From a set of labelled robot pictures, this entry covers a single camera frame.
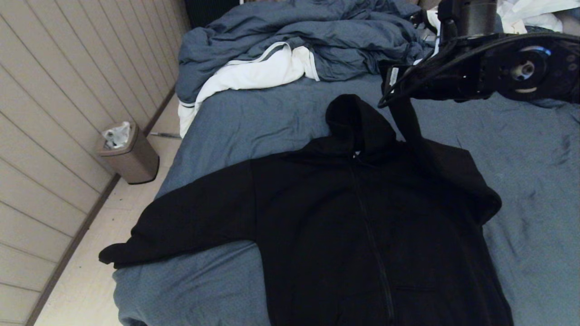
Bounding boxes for black zip hoodie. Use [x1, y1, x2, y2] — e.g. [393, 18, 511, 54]
[99, 94, 515, 326]

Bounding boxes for white crumpled clothes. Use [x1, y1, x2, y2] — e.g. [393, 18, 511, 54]
[426, 0, 580, 34]

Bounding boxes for crumpled blue duvet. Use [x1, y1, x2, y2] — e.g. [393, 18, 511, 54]
[175, 0, 580, 123]

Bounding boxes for blue bed sheet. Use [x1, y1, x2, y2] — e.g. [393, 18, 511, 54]
[112, 73, 580, 326]

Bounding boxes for white blanket with grey stripe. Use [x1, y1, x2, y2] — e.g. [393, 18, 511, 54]
[178, 42, 320, 139]

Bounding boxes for brown trash bin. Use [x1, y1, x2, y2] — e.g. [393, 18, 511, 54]
[94, 121, 160, 185]

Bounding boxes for white plastic bin bag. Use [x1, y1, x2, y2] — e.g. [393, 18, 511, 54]
[102, 122, 132, 150]

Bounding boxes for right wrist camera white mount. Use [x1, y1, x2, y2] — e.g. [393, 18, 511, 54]
[416, 38, 442, 64]

